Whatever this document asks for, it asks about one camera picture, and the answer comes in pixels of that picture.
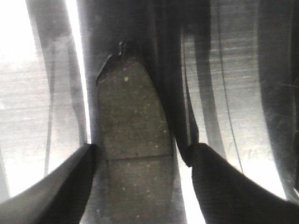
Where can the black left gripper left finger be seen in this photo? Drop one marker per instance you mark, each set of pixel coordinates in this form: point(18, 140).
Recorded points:
point(59, 198)

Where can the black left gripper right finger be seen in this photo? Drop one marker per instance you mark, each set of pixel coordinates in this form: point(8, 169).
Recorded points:
point(226, 196)

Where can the dark brake pad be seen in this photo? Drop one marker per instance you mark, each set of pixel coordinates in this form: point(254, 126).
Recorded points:
point(136, 139)

